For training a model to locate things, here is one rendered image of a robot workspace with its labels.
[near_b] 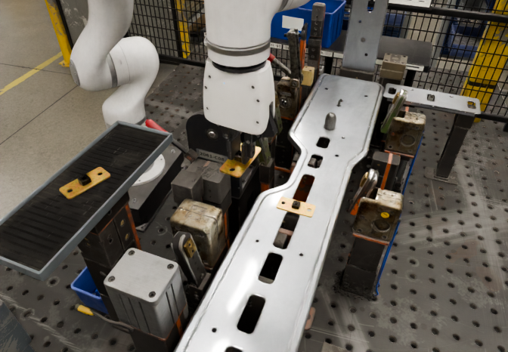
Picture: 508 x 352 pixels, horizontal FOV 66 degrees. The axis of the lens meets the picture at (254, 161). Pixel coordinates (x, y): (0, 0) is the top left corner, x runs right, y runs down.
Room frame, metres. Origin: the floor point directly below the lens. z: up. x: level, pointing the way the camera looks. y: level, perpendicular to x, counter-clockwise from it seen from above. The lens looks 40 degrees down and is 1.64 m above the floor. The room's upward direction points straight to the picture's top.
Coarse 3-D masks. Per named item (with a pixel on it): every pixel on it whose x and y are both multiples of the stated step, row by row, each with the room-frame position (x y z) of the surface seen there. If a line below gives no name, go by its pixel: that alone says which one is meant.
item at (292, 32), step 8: (288, 32) 1.09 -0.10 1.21; (296, 32) 1.10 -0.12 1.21; (304, 32) 1.09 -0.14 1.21; (288, 40) 1.09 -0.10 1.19; (296, 40) 1.11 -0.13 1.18; (304, 40) 1.09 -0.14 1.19; (296, 48) 1.11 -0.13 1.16; (296, 56) 1.08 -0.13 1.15; (296, 64) 1.08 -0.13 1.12; (296, 72) 1.08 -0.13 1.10
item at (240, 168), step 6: (240, 144) 0.54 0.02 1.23; (240, 150) 0.52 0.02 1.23; (258, 150) 0.52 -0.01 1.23; (234, 156) 0.50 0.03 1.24; (240, 156) 0.49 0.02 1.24; (228, 162) 0.49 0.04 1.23; (234, 162) 0.49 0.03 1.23; (240, 162) 0.49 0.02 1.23; (222, 168) 0.47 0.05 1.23; (228, 168) 0.47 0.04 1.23; (234, 168) 0.48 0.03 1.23; (240, 168) 0.47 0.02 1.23; (246, 168) 0.48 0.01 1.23; (228, 174) 0.46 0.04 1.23; (234, 174) 0.46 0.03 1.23; (240, 174) 0.46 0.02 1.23
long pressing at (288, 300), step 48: (336, 96) 1.10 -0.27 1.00; (336, 144) 0.85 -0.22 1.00; (288, 192) 0.66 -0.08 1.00; (336, 192) 0.66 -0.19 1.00; (240, 240) 0.52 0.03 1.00; (240, 288) 0.41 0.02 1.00; (288, 288) 0.41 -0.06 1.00; (192, 336) 0.32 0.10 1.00; (240, 336) 0.32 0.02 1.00; (288, 336) 0.32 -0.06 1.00
